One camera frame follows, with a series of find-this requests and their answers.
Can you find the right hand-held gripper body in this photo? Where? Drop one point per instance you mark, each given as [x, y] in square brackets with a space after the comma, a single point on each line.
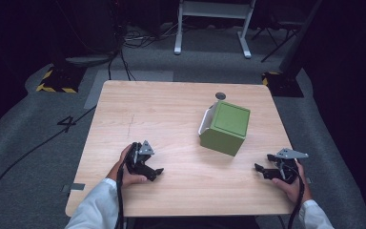
[286, 167]

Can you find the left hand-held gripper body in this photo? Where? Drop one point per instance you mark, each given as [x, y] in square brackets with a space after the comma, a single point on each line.
[135, 159]

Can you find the person's left hand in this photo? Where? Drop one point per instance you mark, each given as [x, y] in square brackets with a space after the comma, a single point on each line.
[117, 173]

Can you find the person's right hand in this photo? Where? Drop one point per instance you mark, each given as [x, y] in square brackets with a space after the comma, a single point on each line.
[294, 191]

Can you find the green box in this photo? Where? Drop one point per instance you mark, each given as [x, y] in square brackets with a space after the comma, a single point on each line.
[227, 127]

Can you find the grey tape strip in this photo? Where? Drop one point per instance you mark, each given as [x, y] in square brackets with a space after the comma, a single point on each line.
[76, 187]

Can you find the white inner drawer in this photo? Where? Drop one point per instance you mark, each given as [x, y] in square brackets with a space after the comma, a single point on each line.
[206, 120]

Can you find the black base with hazard stripes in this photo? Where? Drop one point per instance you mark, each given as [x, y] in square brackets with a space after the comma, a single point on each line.
[60, 79]
[282, 84]

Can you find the black tripod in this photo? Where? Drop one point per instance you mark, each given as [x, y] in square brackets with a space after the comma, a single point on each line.
[276, 35]

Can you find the dark slanted pole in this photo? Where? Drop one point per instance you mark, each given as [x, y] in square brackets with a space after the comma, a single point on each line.
[301, 35]

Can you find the white metal stand frame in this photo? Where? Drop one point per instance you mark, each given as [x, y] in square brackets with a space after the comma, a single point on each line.
[214, 9]

